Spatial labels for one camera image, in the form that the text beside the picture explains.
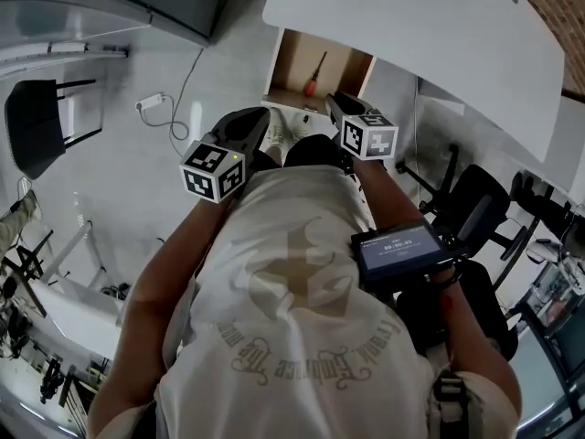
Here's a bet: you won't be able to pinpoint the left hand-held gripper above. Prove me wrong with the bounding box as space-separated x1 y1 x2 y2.
178 106 271 206

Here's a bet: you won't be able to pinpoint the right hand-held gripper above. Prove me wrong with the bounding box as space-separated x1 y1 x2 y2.
324 91 399 160

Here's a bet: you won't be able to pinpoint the orange-handled screwdriver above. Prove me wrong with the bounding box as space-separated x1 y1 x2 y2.
304 51 329 97

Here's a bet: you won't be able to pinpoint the wooden drawer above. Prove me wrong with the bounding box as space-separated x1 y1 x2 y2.
261 27 378 117

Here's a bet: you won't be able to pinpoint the person's left forearm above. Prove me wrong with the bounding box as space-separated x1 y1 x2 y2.
122 193 239 319

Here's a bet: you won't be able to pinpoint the person's right forearm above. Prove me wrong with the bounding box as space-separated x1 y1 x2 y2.
351 156 463 304

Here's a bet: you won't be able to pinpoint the white shoe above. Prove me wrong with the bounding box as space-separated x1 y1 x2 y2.
290 112 313 145
266 107 290 155

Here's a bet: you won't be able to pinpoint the black shorts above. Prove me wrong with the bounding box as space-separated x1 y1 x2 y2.
249 134 348 173

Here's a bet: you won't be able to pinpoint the white power strip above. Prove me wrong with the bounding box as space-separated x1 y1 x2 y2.
134 91 165 112

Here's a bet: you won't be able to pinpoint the white desk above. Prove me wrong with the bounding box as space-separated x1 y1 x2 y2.
261 0 569 165

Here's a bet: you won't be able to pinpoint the black office chair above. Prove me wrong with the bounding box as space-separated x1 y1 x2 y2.
395 258 521 363
395 143 528 264

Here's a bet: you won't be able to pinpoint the black metal-legged chair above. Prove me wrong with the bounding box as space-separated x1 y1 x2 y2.
4 78 103 182

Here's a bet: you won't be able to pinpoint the white printed t-shirt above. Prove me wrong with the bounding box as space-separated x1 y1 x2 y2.
154 165 485 439

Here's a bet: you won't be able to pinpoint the small white table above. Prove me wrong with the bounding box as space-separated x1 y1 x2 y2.
27 270 125 366

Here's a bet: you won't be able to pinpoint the grey power cable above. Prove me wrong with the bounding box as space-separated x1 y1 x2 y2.
136 47 206 142

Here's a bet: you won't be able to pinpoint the beige harness strap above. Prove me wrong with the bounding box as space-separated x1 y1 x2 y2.
429 367 486 439

